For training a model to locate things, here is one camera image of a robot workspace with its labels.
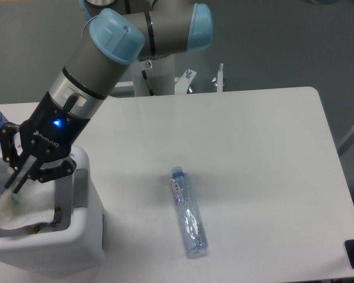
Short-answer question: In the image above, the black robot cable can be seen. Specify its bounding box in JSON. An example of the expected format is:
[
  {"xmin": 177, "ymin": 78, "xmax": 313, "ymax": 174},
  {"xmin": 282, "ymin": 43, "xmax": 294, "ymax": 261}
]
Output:
[{"xmin": 140, "ymin": 69, "xmax": 155, "ymax": 97}]

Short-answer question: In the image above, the white trash can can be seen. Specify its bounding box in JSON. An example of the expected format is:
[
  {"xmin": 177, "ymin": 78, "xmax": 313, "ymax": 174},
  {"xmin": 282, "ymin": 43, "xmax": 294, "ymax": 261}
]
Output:
[{"xmin": 0, "ymin": 146, "xmax": 105, "ymax": 273}]

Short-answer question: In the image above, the white base bracket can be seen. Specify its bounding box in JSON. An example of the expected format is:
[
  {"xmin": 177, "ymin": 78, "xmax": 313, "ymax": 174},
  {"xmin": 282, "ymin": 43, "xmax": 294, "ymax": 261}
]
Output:
[
  {"xmin": 174, "ymin": 62, "xmax": 225, "ymax": 95},
  {"xmin": 112, "ymin": 81, "xmax": 134, "ymax": 96}
]

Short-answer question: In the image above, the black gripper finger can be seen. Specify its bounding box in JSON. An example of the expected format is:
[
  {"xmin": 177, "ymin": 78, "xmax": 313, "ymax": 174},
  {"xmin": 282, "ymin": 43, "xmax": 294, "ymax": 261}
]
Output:
[
  {"xmin": 13, "ymin": 156, "xmax": 77, "ymax": 193},
  {"xmin": 0, "ymin": 122, "xmax": 32, "ymax": 189}
]

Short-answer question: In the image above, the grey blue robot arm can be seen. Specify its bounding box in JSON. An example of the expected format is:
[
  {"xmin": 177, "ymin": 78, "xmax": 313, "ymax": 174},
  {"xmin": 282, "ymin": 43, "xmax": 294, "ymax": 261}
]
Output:
[{"xmin": 0, "ymin": 1, "xmax": 213, "ymax": 193}]

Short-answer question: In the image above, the white left base bracket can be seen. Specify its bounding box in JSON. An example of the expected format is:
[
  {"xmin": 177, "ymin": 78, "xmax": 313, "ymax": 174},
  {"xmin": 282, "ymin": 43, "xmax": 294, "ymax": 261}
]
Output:
[{"xmin": 112, "ymin": 81, "xmax": 134, "ymax": 96}]

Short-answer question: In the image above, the clear plastic bottle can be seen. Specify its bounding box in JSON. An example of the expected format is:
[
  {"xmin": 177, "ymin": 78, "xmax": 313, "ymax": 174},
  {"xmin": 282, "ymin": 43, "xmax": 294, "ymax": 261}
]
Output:
[{"xmin": 169, "ymin": 166, "xmax": 208, "ymax": 259}]

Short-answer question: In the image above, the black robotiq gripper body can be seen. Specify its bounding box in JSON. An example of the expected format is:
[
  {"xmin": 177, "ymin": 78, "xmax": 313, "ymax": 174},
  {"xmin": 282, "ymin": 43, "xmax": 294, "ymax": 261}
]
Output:
[{"xmin": 19, "ymin": 93, "xmax": 90, "ymax": 162}]

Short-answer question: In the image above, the white right base bracket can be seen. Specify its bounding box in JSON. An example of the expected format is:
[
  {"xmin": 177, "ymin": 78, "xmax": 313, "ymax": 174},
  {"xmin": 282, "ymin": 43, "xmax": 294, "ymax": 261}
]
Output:
[{"xmin": 174, "ymin": 62, "xmax": 225, "ymax": 95}]

